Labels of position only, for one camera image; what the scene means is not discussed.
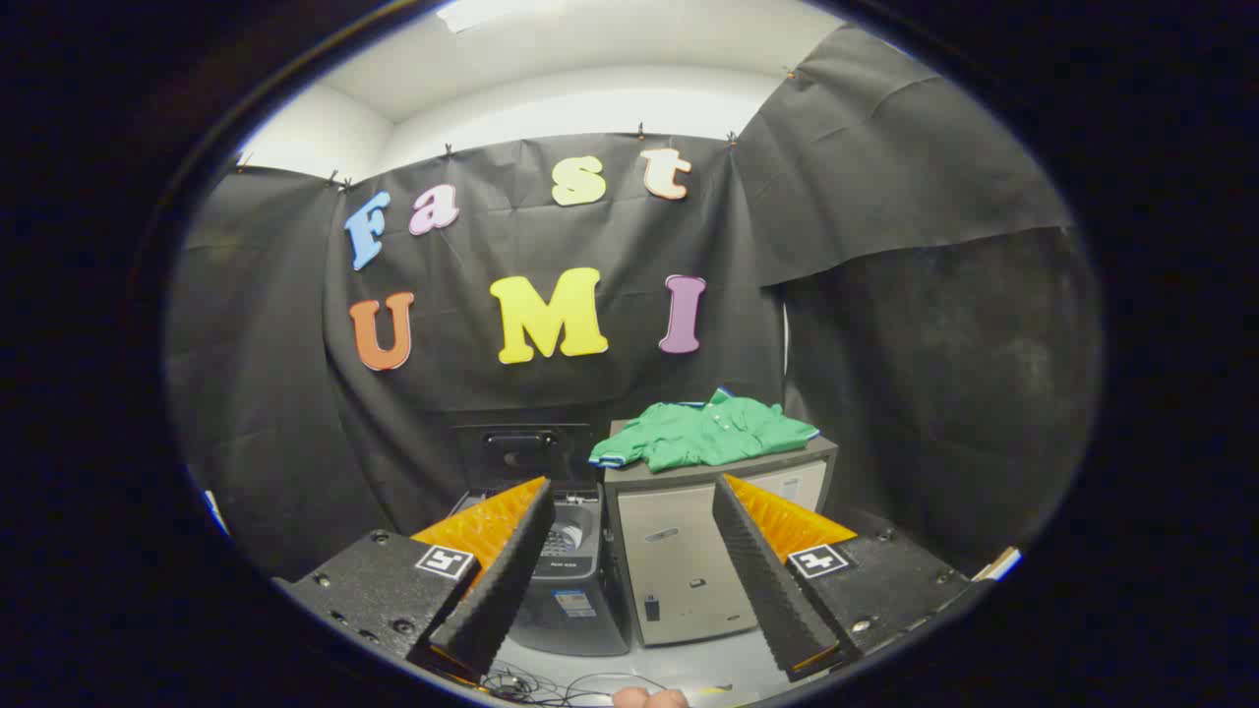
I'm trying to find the green polo shirt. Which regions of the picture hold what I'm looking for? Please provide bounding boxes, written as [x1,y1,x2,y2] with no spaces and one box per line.
[588,387,821,473]

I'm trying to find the grey cabinet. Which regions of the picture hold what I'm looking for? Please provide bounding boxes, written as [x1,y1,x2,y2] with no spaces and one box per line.
[602,421,839,648]

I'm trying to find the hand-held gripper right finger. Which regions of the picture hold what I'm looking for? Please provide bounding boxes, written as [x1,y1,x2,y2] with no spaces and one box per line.
[711,473,985,682]

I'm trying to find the dark grey washing machine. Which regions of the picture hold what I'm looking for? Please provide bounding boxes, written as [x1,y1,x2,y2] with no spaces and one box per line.
[452,484,632,658]

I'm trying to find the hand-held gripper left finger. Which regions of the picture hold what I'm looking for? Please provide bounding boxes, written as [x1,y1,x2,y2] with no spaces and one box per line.
[280,477,557,684]

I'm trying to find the thin black cables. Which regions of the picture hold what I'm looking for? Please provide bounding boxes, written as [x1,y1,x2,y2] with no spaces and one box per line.
[482,664,670,707]

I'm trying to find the black backdrop cloth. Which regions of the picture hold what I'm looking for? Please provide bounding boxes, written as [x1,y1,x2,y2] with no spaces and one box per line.
[165,25,1103,581]

